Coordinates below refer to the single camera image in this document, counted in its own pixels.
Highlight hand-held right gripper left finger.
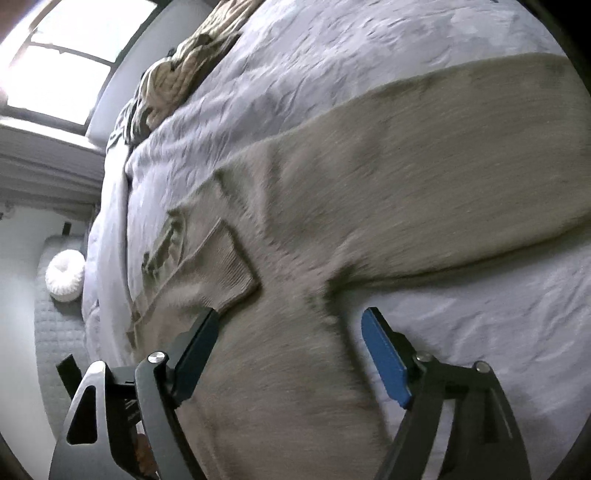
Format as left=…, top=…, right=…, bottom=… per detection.
left=48, top=308, right=220, bottom=480

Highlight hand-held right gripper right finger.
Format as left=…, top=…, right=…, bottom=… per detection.
left=361, top=307, right=532, bottom=480

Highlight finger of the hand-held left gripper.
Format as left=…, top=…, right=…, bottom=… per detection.
left=55, top=353, right=86, bottom=400

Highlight beige knitted sweater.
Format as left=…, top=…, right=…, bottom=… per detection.
left=124, top=53, right=585, bottom=480

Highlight grey quilted floor mat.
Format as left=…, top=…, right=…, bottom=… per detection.
left=34, top=234, right=100, bottom=439

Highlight white round cushion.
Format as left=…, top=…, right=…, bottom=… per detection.
left=45, top=251, right=86, bottom=304

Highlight white window sill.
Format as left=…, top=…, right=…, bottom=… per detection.
left=0, top=115, right=108, bottom=206

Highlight beige patterned blanket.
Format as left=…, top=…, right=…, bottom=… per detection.
left=106, top=0, right=266, bottom=146

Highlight grey bedspread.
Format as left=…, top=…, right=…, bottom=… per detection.
left=81, top=0, right=591, bottom=480

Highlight bright window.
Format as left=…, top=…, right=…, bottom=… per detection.
left=0, top=0, right=160, bottom=129

